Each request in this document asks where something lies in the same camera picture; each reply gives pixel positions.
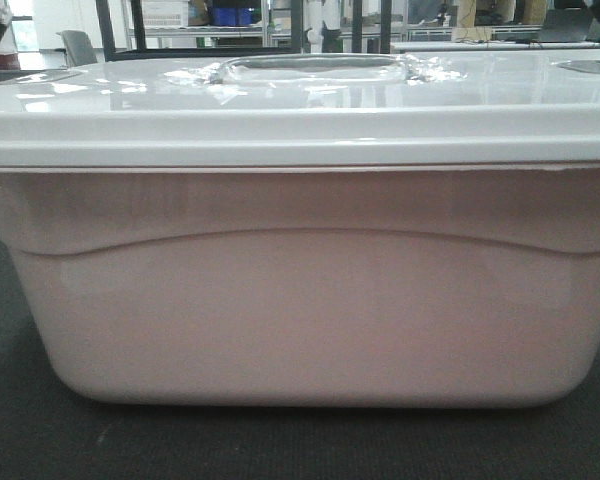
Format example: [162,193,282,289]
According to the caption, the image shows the blue crate on far shelf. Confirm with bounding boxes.
[211,7,252,27]

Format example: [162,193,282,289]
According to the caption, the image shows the grey office chair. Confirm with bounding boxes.
[57,30,98,68]

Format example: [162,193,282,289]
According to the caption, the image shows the white long desk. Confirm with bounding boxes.
[390,41,600,53]

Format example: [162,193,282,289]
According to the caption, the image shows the black metal frame cart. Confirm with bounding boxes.
[96,1,393,61]

